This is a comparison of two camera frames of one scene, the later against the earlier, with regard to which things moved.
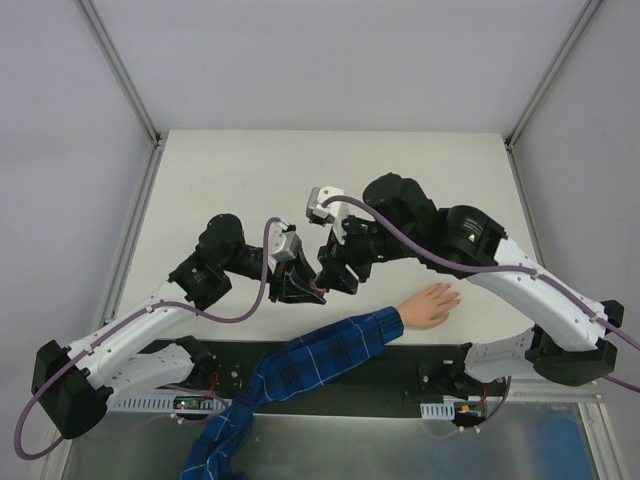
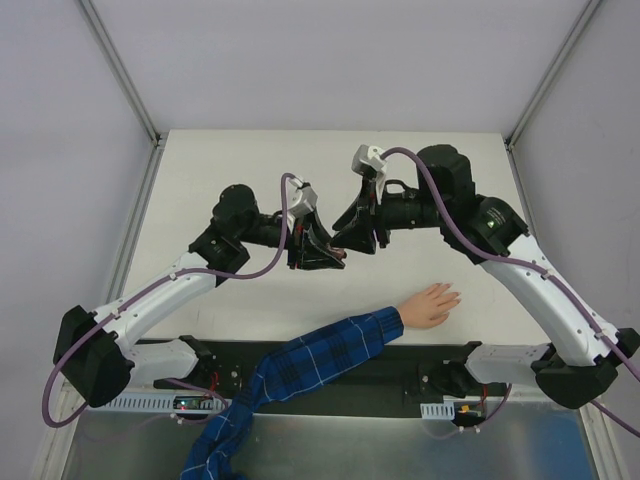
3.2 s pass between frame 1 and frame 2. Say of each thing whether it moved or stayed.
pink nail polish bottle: moved
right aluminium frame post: stayed
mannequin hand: stayed
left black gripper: moved
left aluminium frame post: stayed
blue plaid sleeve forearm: stayed
